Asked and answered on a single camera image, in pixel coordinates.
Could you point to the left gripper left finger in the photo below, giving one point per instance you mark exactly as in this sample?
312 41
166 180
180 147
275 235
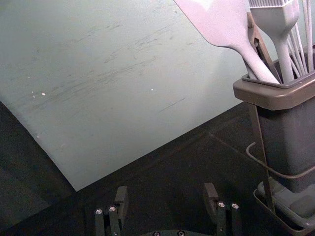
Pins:
112 218

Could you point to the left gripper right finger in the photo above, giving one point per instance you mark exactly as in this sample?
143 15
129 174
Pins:
222 216

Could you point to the grey plastic drip tray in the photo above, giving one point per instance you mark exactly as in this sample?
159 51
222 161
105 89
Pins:
283 209

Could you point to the black table cloth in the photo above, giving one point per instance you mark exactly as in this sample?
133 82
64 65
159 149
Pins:
172 167

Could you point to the grey plastic utensil cup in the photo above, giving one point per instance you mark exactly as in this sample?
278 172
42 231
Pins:
290 142

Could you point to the brown-grey metal utensil rack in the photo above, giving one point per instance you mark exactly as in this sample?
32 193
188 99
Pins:
270 94

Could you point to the grey silicone spatula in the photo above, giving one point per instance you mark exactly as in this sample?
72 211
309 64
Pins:
216 22

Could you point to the grey silicone basting brush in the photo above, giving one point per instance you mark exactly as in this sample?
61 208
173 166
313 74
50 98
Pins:
270 22

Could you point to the pale green wall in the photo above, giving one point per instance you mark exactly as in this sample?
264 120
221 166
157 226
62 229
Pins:
98 73

